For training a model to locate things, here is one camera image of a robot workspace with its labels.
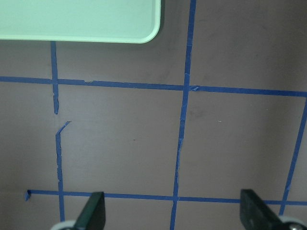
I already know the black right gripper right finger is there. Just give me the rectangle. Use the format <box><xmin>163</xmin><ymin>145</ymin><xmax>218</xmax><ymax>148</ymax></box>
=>
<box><xmin>240</xmin><ymin>189</ymin><xmax>284</xmax><ymax>230</ymax></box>

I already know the light green plastic tray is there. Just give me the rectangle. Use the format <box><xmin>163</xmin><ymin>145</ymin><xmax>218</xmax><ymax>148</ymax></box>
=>
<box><xmin>0</xmin><ymin>0</ymin><xmax>162</xmax><ymax>44</ymax></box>

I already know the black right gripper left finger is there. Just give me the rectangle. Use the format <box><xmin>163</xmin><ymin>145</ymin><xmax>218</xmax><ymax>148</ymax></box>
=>
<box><xmin>74</xmin><ymin>192</ymin><xmax>106</xmax><ymax>230</ymax></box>

